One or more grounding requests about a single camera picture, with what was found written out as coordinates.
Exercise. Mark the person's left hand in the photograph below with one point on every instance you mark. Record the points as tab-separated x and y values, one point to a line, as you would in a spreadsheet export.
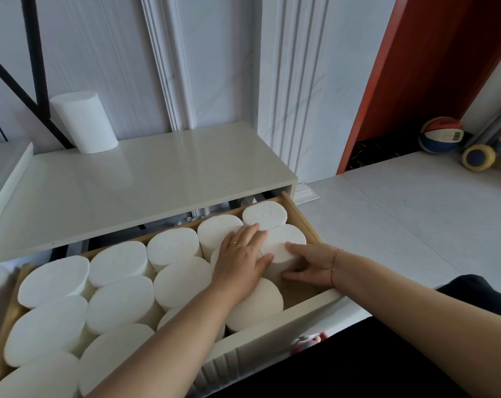
238	265

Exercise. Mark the person's right hand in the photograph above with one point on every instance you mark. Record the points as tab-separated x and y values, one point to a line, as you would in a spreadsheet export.
317	265

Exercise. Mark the white drawer with wooden inside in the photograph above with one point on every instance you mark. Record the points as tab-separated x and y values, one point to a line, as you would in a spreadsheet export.
302	221

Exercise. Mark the person's left forearm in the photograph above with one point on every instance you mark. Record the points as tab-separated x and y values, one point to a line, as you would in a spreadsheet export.
163	352

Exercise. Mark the person's right forearm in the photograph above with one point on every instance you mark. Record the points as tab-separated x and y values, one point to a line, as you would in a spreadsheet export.
420	319

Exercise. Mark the red slipper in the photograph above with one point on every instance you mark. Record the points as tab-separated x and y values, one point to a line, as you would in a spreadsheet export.
310	341

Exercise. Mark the white cabinet top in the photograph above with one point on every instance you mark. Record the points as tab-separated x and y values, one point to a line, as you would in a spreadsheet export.
151	182

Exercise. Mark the red white blue ball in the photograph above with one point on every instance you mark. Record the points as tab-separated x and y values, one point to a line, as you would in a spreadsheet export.
441	134

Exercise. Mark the yellow and blue toy scooter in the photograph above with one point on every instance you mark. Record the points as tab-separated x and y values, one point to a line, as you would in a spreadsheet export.
478	158

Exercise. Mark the white glass-topped cabinet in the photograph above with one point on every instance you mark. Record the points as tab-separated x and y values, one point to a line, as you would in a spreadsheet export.
2	174

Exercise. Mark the grey folded metal frame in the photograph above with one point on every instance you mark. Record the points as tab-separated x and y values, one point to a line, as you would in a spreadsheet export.
493	120

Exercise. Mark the orange door frame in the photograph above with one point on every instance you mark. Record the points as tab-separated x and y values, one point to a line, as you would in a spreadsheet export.
420	57

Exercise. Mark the black metal stand frame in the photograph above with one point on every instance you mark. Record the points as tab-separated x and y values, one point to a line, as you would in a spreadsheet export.
35	57

